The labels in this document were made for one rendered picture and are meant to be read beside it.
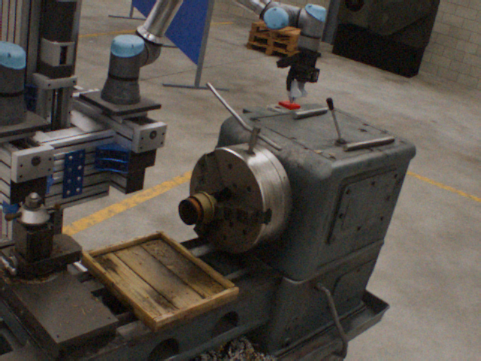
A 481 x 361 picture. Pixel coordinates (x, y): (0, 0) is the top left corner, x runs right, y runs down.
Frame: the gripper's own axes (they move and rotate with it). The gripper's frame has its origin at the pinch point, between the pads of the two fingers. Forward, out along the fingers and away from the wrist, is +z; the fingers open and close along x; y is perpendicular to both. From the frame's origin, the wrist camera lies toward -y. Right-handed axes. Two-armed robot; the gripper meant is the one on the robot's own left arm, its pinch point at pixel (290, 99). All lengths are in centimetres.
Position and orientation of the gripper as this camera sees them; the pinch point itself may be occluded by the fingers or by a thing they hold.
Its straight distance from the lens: 215.8
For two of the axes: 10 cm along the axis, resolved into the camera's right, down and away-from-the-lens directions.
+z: -1.9, 8.9, 4.1
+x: 7.0, -1.7, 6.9
